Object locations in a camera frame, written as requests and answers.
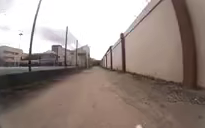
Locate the grey building with tower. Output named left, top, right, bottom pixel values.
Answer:
left=20, top=44, right=68, bottom=67

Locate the white building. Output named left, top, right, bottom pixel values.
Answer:
left=67, top=44, right=91, bottom=69

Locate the dark pole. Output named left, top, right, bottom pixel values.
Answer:
left=64, top=26, right=69, bottom=67
left=75, top=39, right=79, bottom=67

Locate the cream wall with brown posts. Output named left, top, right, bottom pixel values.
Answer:
left=99, top=0, right=205, bottom=91

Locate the street lamp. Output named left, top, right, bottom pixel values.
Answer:
left=17, top=31, right=24, bottom=50

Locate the gravel strip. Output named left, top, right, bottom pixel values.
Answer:
left=99, top=67, right=205, bottom=128

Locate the tall curved pole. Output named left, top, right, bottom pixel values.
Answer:
left=27, top=0, right=43, bottom=73

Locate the low dark wall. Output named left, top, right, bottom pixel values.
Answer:
left=0, top=65, right=88, bottom=92

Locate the brown dirt path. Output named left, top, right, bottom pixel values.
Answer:
left=0, top=65, right=164, bottom=128

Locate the pale low building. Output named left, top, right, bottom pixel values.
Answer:
left=0, top=45, right=25, bottom=67

